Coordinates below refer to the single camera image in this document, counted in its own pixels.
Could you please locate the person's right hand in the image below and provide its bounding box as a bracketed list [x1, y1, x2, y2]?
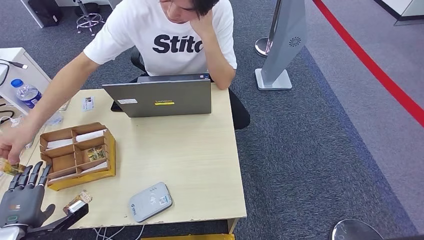
[0, 127, 34, 166]

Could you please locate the white side cabinet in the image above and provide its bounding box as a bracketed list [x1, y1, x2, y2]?
[0, 47, 53, 117]

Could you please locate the person's left hand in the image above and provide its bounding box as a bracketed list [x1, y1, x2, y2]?
[188, 9, 216, 36]

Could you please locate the chrome base stool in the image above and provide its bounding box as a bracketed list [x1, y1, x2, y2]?
[73, 0, 106, 37]

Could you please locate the black office chair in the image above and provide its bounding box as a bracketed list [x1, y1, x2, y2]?
[129, 46, 150, 77]

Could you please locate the person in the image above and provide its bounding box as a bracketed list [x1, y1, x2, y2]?
[0, 0, 252, 167]

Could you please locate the clear water bottle blue label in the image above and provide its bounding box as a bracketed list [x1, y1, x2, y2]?
[10, 78, 64, 127]

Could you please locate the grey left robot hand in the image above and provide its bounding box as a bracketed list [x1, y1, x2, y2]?
[0, 161, 57, 229]

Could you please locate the grey standing sign panel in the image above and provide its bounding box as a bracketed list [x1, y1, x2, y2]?
[255, 0, 308, 91]

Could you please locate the white counter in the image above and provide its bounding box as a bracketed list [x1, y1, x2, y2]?
[373, 0, 424, 27]

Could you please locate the grey laptop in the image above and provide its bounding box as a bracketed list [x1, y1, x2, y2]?
[101, 73, 213, 118]

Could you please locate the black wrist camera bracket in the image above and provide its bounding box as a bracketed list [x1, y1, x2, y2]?
[23, 202, 90, 240]

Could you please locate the yellow cardboard box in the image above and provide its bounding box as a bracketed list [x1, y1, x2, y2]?
[140, 233, 235, 240]

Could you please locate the black USB cable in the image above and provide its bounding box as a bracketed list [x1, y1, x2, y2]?
[0, 58, 29, 87]

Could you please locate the white office desk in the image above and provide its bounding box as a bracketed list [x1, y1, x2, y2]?
[19, 0, 122, 29]

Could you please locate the white cable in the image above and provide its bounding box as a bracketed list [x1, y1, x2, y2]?
[134, 224, 147, 240]
[92, 226, 127, 240]

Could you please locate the wooden compartment card box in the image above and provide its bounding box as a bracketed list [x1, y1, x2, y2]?
[39, 122, 117, 192]

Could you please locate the chrome stanchion post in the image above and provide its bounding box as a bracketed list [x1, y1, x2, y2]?
[255, 0, 284, 59]

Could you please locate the grey card reader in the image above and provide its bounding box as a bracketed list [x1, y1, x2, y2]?
[128, 181, 173, 223]

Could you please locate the round chrome base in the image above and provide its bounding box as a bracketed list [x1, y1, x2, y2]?
[331, 219, 385, 240]

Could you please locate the white ID card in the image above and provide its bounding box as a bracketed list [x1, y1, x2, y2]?
[81, 96, 96, 113]

